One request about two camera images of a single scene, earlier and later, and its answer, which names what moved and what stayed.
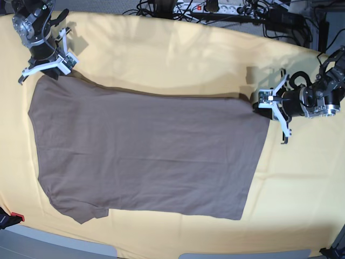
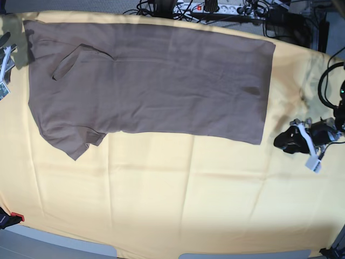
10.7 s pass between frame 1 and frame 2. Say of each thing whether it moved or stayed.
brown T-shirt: moved
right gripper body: moved
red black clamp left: stayed
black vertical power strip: stayed
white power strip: stayed
